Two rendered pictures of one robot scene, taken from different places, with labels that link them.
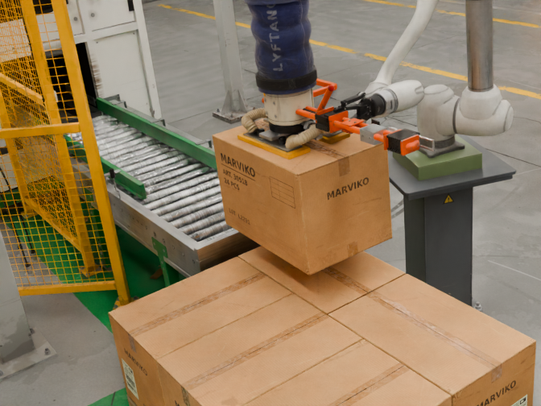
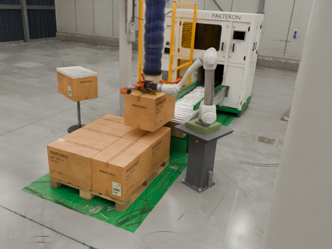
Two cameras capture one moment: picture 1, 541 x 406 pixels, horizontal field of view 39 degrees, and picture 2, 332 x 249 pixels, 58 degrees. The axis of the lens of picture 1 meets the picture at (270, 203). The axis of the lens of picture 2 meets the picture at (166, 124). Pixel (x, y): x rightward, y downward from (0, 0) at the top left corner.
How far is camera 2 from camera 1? 3.29 m
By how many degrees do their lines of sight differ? 51
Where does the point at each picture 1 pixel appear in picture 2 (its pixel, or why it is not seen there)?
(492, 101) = (204, 109)
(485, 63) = (205, 94)
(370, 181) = (146, 108)
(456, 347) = (113, 156)
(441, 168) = (192, 127)
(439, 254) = (191, 160)
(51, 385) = not seen: hidden behind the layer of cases
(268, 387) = (84, 136)
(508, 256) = (245, 193)
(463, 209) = (200, 148)
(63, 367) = not seen: hidden behind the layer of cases
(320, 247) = (128, 118)
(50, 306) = not seen: hidden behind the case
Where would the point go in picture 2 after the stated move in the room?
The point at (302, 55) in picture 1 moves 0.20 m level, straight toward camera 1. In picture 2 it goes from (149, 64) to (133, 65)
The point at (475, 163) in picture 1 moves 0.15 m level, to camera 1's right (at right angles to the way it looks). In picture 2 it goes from (202, 131) to (212, 137)
